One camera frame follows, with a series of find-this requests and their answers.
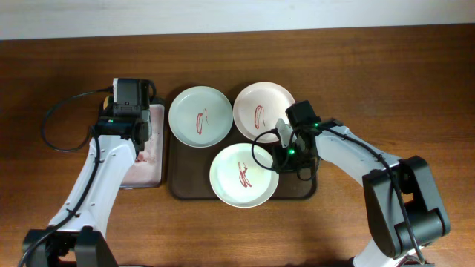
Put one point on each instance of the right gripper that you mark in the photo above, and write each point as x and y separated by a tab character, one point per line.
280	162

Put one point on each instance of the light green plate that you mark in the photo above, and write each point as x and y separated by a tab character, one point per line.
200	116

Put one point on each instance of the pink plate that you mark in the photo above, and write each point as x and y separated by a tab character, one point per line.
259	106

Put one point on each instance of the white front plate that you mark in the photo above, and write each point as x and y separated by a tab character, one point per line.
240	178

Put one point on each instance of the green yellow sponge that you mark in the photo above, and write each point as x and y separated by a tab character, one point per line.
107	102

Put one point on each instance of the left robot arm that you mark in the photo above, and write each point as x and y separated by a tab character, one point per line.
76	234

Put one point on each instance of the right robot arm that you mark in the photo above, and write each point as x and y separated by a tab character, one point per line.
404	208

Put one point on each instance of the small black soapy tray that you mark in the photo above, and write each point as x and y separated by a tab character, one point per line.
154	155

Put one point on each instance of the large brown serving tray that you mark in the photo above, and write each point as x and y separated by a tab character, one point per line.
188	172

